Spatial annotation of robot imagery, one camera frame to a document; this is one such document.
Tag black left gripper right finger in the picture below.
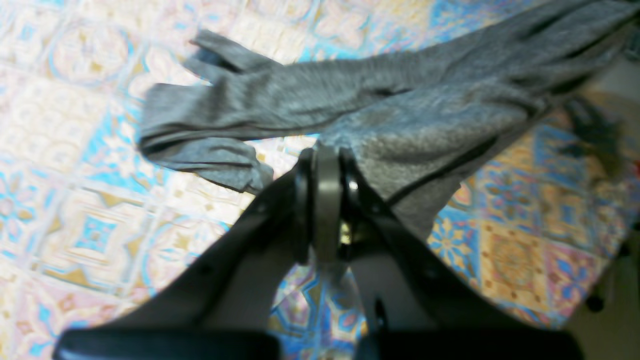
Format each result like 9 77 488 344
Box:
320 147 585 360

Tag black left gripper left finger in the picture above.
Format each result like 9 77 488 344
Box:
52 148 320 360

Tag grey t-shirt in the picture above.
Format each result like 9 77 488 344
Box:
137 0 639 237

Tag patterned tablecloth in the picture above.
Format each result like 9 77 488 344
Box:
0 0 639 360

